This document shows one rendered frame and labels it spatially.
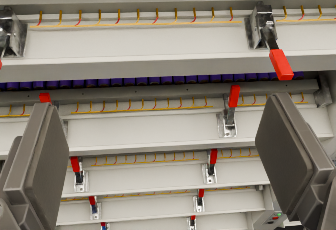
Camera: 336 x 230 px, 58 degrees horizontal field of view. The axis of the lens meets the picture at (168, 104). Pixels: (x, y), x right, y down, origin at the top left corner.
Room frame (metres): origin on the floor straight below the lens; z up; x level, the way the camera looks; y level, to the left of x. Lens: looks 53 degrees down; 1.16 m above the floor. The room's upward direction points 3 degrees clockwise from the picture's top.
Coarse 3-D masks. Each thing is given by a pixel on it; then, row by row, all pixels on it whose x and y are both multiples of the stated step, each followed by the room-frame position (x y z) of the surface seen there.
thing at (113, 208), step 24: (168, 192) 0.29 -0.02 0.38; (192, 192) 0.30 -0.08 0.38; (216, 192) 0.30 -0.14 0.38; (240, 192) 0.31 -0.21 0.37; (264, 192) 0.31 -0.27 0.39; (72, 216) 0.22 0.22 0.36; (96, 216) 0.22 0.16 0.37; (120, 216) 0.23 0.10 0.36; (144, 216) 0.23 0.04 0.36; (168, 216) 0.24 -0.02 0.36
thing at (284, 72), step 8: (264, 24) 0.26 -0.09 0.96; (272, 24) 0.25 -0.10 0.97; (264, 32) 0.25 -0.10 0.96; (264, 40) 0.24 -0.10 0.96; (272, 40) 0.24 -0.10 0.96; (272, 48) 0.23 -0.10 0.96; (272, 56) 0.22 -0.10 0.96; (280, 56) 0.21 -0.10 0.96; (272, 64) 0.21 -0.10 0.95; (280, 64) 0.20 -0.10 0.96; (288, 64) 0.20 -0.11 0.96; (280, 72) 0.19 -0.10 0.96; (288, 72) 0.19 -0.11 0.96
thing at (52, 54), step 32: (32, 32) 0.25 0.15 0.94; (64, 32) 0.25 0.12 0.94; (96, 32) 0.26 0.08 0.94; (128, 32) 0.26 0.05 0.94; (160, 32) 0.26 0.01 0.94; (192, 32) 0.27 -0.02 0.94; (224, 32) 0.27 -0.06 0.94; (288, 32) 0.28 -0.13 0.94; (320, 32) 0.28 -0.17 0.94; (32, 64) 0.21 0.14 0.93; (64, 64) 0.22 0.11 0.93; (96, 64) 0.22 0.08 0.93; (128, 64) 0.23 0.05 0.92; (160, 64) 0.23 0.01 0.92; (192, 64) 0.24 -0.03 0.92; (224, 64) 0.25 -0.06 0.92; (256, 64) 0.25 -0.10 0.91; (320, 64) 0.26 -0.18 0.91
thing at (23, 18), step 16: (32, 16) 0.26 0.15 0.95; (48, 16) 0.26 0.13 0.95; (64, 16) 0.27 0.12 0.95; (96, 16) 0.27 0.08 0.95; (112, 16) 0.27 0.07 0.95; (128, 16) 0.27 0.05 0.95; (144, 16) 0.27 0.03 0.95; (160, 16) 0.28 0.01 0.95; (192, 16) 0.28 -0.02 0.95; (208, 16) 0.28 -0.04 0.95; (224, 16) 0.29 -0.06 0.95; (240, 16) 0.29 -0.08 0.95
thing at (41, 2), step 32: (0, 0) 0.26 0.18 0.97; (32, 0) 0.26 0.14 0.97; (64, 0) 0.27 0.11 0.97; (96, 0) 0.27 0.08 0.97; (128, 0) 0.27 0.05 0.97; (160, 0) 0.28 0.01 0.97; (192, 0) 0.28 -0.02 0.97; (224, 0) 0.29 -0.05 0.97; (256, 0) 0.29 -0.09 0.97; (288, 0) 0.30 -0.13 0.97; (320, 0) 0.30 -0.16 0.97
